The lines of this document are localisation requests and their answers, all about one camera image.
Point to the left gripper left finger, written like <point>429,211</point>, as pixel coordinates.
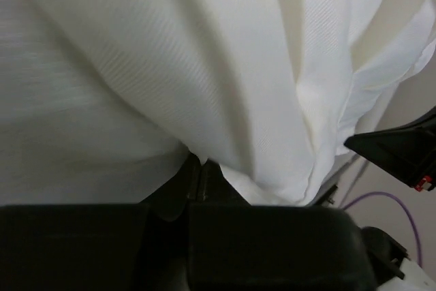
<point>96,246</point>

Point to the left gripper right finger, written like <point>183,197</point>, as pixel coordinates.
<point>233,245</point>

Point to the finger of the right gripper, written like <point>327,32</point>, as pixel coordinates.
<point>406,152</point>

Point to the white pleated skirt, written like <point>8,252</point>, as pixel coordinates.
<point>103,100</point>

